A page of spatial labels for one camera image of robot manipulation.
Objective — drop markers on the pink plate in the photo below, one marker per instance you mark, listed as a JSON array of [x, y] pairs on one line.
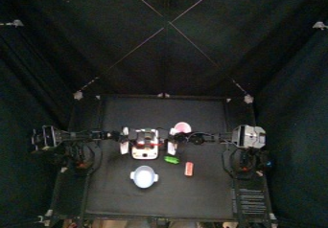
[[183, 127]]

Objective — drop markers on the orange toy salmon piece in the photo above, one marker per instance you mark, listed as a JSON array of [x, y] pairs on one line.
[[189, 169]]

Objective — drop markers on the white text warning label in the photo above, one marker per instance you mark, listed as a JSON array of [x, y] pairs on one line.
[[252, 203]]

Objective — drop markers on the green toy pea pod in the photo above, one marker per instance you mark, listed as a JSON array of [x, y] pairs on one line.
[[172, 159]]

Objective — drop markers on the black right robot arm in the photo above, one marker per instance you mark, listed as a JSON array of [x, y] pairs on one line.
[[239, 137]]

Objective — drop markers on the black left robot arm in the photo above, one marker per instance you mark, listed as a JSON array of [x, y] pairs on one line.
[[65, 136]]

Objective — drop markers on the light blue bowl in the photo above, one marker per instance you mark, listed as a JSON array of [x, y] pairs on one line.
[[144, 177]]

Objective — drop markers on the silver frame corner bracket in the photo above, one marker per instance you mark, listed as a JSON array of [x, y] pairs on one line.
[[78, 95], [319, 25], [248, 98], [17, 23]]

